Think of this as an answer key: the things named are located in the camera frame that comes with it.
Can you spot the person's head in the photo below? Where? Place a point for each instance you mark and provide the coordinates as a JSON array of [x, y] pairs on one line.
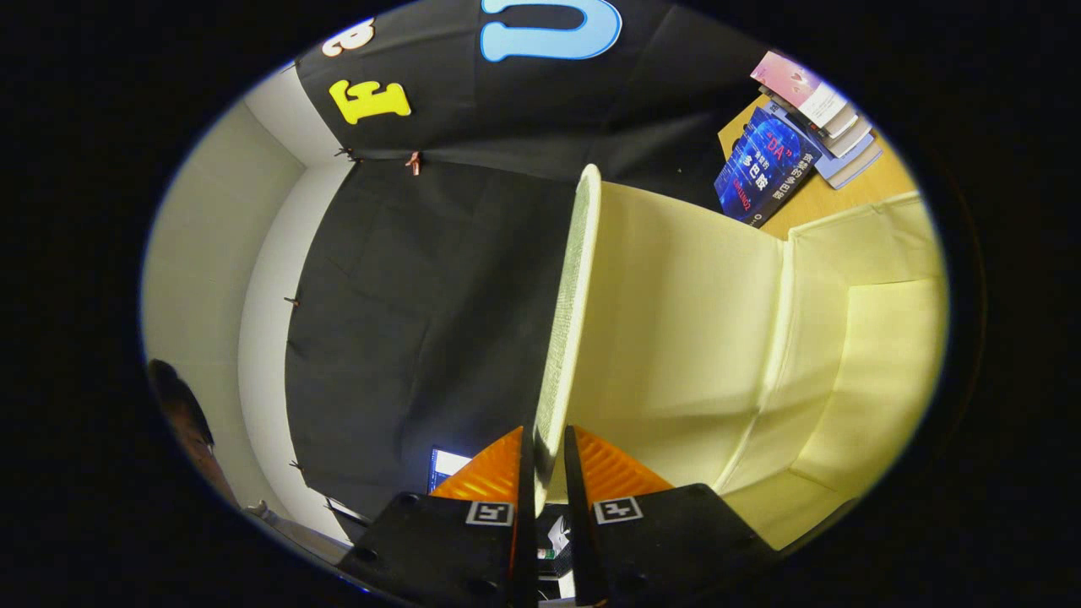
[[181, 414]]

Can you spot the dark blue book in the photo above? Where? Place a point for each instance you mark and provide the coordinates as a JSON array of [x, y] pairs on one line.
[[760, 169]]

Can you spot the red clip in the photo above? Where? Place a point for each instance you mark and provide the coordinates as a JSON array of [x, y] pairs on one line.
[[413, 163]]

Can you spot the thick white-paged book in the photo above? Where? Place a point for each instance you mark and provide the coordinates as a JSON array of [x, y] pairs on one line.
[[849, 131]]

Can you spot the grey-blue book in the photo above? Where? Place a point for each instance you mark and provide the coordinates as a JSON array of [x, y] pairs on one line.
[[853, 165]]

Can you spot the pale yellow fabric storage box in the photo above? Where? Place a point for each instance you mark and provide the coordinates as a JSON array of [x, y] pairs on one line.
[[692, 338]]

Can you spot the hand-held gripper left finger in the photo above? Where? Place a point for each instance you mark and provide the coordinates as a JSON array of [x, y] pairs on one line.
[[439, 549]]

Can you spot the lit computer screen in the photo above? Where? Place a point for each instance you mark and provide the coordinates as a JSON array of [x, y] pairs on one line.
[[448, 463]]

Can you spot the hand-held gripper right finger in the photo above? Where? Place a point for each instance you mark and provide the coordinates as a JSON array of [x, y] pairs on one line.
[[667, 549]]

